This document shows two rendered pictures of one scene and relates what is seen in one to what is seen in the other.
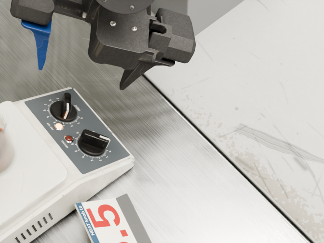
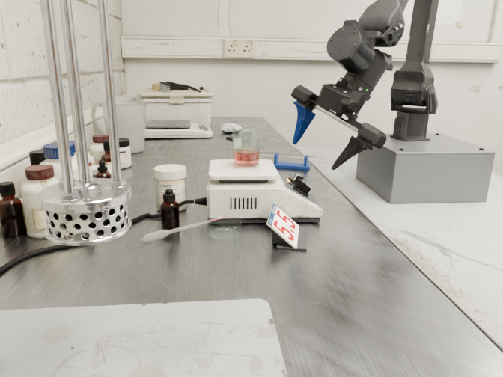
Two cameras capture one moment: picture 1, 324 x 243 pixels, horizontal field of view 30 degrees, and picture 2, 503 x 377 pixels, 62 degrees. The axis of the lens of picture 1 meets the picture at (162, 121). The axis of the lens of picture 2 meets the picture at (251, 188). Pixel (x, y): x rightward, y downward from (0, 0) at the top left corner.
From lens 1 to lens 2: 58 cm
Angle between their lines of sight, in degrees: 51
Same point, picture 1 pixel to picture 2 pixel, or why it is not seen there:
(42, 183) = (261, 173)
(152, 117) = (347, 215)
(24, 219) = (241, 188)
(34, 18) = (300, 96)
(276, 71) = (448, 224)
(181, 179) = (347, 234)
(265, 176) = (410, 248)
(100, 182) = (294, 206)
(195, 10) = (400, 176)
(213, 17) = (415, 197)
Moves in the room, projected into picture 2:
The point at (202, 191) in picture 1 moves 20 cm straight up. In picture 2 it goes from (358, 241) to (370, 113)
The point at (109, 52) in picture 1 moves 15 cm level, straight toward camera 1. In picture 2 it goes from (326, 93) to (295, 99)
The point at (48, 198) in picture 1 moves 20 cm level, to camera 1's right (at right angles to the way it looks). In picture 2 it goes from (260, 185) to (377, 209)
